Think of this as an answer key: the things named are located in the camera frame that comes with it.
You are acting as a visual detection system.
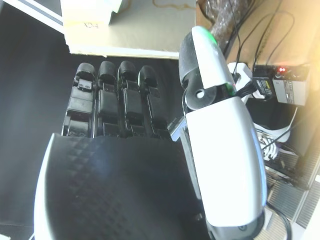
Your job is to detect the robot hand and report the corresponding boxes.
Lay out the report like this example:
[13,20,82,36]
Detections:
[33,25,268,240]

